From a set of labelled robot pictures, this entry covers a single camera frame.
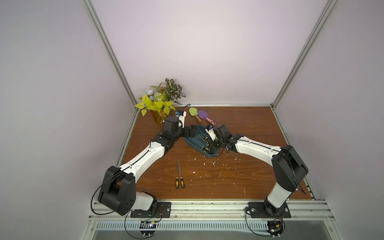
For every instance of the aluminium mounting rail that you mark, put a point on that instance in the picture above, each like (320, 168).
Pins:
(234, 209)

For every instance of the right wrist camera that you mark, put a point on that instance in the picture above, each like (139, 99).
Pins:
(211, 133)

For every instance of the teal plastic storage box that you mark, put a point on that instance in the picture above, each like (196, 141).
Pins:
(203, 143)

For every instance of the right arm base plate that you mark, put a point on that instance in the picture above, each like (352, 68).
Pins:
(267, 210)

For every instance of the small circuit board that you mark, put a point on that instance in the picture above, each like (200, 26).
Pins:
(276, 227)
(148, 228)

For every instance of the purple trowel pink handle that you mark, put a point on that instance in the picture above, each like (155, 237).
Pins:
(204, 116)

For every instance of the left small circuit board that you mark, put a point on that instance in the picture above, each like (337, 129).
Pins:
(148, 228)

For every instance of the artificial green leafy plant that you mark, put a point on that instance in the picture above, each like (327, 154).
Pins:
(161, 99)

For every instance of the green trowel wooden handle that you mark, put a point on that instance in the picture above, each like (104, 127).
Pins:
(194, 112)

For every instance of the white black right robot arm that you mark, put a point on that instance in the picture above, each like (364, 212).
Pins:
(289, 168)

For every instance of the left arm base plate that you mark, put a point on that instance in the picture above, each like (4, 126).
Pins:
(157, 210)

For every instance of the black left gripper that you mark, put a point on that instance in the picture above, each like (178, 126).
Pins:
(191, 132)

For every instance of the white slotted cable duct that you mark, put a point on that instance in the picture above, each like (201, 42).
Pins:
(260, 226)

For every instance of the right small circuit board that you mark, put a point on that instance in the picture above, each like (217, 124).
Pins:
(276, 227)

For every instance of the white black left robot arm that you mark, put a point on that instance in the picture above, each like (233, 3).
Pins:
(118, 190)

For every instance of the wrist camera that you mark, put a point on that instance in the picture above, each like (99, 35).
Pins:
(181, 115)
(211, 133)

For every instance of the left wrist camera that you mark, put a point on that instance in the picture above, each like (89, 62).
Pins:
(181, 115)

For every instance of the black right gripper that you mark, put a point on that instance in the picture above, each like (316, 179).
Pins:
(214, 144)

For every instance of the file tool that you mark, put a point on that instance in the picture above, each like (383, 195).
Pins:
(177, 177)
(180, 175)

